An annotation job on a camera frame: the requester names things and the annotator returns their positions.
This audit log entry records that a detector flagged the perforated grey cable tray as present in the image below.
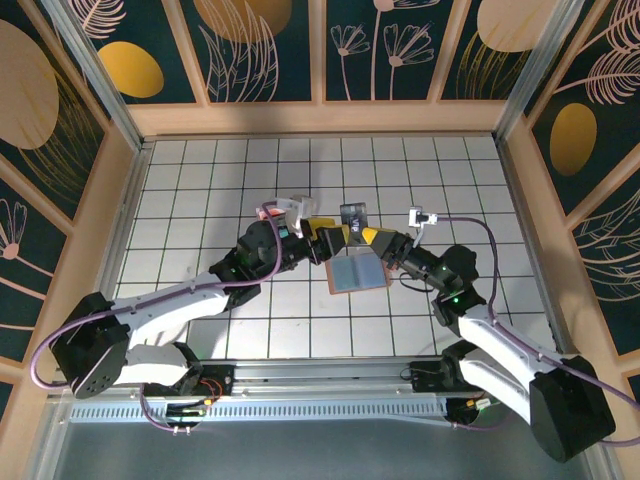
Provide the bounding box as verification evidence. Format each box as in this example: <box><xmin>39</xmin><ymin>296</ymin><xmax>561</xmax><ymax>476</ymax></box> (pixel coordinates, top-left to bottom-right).
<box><xmin>67</xmin><ymin>397</ymin><xmax>454</xmax><ymax>427</ymax></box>

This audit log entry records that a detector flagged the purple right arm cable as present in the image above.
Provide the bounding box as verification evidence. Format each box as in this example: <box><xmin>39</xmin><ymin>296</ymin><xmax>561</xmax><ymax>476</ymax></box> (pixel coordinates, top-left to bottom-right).
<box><xmin>432</xmin><ymin>214</ymin><xmax>640</xmax><ymax>449</ymax></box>

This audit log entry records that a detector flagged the aluminium table side rail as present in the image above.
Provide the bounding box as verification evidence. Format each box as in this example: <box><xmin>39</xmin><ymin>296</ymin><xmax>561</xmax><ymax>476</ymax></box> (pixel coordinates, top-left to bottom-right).
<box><xmin>493</xmin><ymin>134</ymin><xmax>572</xmax><ymax>354</ymax></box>
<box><xmin>74</xmin><ymin>139</ymin><xmax>154</xmax><ymax>362</ymax></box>

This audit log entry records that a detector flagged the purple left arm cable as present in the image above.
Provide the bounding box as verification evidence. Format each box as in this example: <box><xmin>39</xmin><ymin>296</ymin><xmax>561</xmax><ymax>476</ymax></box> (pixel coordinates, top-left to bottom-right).
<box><xmin>29</xmin><ymin>202</ymin><xmax>282</xmax><ymax>437</ymax></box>

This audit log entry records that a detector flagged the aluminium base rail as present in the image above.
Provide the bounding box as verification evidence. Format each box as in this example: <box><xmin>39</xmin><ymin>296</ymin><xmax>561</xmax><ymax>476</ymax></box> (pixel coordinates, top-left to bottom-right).
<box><xmin>47</xmin><ymin>355</ymin><xmax>596</xmax><ymax>402</ymax></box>

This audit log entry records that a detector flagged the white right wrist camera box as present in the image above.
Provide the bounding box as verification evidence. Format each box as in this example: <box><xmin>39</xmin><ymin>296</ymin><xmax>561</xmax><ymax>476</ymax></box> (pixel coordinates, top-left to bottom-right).
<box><xmin>407</xmin><ymin>206</ymin><xmax>440</xmax><ymax>249</ymax></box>

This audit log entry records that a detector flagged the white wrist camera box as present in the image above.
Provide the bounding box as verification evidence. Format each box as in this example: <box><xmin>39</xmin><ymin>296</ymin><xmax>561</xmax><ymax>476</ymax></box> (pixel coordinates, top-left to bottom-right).
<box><xmin>407</xmin><ymin>206</ymin><xmax>440</xmax><ymax>249</ymax></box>
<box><xmin>287</xmin><ymin>194</ymin><xmax>320</xmax><ymax>240</ymax></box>

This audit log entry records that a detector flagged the aluminium corner post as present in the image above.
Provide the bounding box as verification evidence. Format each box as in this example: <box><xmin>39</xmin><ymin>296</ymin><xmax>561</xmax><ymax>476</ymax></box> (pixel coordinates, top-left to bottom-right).
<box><xmin>492</xmin><ymin>0</ymin><xmax>586</xmax><ymax>144</ymax></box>
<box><xmin>42</xmin><ymin>0</ymin><xmax>149</xmax><ymax>151</ymax></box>

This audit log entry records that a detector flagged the thin black cable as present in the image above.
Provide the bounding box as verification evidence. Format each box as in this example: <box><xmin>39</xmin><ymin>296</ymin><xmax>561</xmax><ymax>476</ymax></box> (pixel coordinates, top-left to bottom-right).
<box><xmin>398</xmin><ymin>277</ymin><xmax>437</xmax><ymax>295</ymax></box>

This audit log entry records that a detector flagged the black VIP card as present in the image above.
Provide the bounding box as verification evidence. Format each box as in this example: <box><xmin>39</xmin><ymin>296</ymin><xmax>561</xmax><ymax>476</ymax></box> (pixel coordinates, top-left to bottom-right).
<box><xmin>339</xmin><ymin>201</ymin><xmax>372</xmax><ymax>236</ymax></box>

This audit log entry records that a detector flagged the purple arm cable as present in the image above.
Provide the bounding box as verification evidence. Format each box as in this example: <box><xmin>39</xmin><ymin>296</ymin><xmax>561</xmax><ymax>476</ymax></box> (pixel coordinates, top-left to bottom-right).
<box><xmin>29</xmin><ymin>202</ymin><xmax>282</xmax><ymax>437</ymax></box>
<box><xmin>432</xmin><ymin>214</ymin><xmax>640</xmax><ymax>449</ymax></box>

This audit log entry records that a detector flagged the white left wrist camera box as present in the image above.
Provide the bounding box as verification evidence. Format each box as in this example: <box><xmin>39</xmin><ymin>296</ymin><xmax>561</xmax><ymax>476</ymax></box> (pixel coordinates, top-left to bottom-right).
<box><xmin>287</xmin><ymin>194</ymin><xmax>320</xmax><ymax>240</ymax></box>

